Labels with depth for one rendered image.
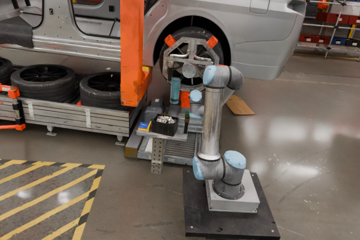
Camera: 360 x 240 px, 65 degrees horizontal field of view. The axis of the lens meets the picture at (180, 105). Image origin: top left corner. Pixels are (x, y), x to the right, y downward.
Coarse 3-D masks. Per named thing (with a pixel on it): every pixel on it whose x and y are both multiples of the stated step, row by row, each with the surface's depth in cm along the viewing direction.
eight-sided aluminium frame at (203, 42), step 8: (184, 40) 267; (192, 40) 266; (200, 40) 265; (168, 48) 273; (208, 48) 268; (216, 56) 270; (216, 64) 274; (184, 88) 289; (192, 88) 288; (200, 88) 292
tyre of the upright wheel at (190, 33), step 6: (180, 30) 284; (186, 30) 277; (192, 30) 273; (198, 30) 276; (204, 30) 283; (174, 36) 275; (180, 36) 274; (186, 36) 273; (192, 36) 273; (198, 36) 272; (204, 36) 271; (210, 36) 273; (162, 48) 282; (216, 48) 275; (162, 54) 284; (222, 54) 279; (162, 60) 287; (222, 60) 280; (162, 66) 290; (180, 84) 297; (204, 90) 298
